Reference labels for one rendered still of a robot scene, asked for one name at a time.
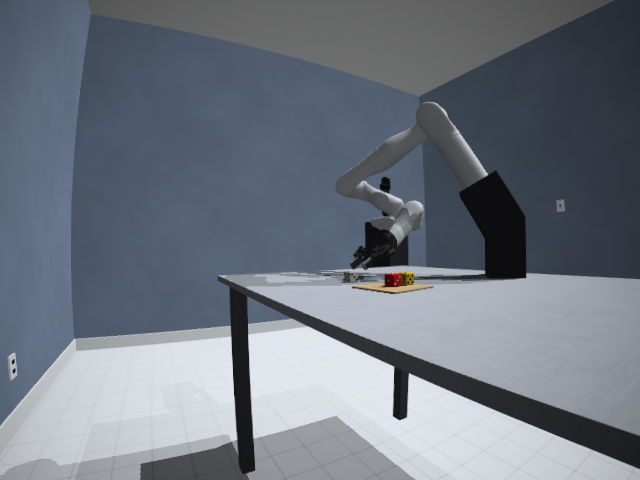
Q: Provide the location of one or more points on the red die with white pips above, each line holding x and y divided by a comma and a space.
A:
392, 280

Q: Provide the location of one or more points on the white die with black pips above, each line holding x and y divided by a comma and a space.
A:
350, 276

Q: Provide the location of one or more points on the tan flat mat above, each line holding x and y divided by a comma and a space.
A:
392, 290

